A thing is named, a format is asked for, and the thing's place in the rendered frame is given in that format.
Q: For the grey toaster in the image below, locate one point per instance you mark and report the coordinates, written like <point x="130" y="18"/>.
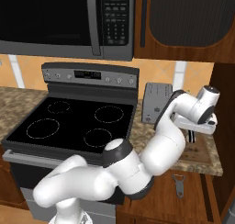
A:
<point x="154" y="102"/>

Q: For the wooden cupboard door dark panel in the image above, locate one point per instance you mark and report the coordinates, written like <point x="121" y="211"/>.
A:
<point x="189" y="22"/>

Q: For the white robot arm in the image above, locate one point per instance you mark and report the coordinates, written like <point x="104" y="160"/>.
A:
<point x="91" y="178"/>

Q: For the wooden base cabinet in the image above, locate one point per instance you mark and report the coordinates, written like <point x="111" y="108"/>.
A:
<point x="9" y="184"/>

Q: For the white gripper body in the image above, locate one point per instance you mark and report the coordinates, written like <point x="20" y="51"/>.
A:
<point x="199" y="127"/>

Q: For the brown wooden cutting board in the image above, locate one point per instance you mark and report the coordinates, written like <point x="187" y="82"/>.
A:
<point x="197" y="152"/>

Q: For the black and grey stove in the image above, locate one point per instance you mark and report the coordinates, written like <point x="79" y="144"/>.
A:
<point x="76" y="123"/>

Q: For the tall wooden cabinet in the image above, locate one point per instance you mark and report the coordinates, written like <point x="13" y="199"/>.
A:
<point x="225" y="111"/>

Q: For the grey stove knob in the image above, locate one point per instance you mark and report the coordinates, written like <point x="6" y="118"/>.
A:
<point x="119" y="80"/>
<point x="69" y="76"/>
<point x="107" y="79"/>
<point x="46" y="75"/>
<point x="131" y="81"/>
<point x="58" y="76"/>

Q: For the grey metal peeler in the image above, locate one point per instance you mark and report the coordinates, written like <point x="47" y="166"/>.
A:
<point x="179" y="184"/>

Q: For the black and grey microwave oven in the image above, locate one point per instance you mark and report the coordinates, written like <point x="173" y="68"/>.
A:
<point x="52" y="16"/>

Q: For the open wooden drawer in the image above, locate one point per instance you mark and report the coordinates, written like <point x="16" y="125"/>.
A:
<point x="171" y="203"/>

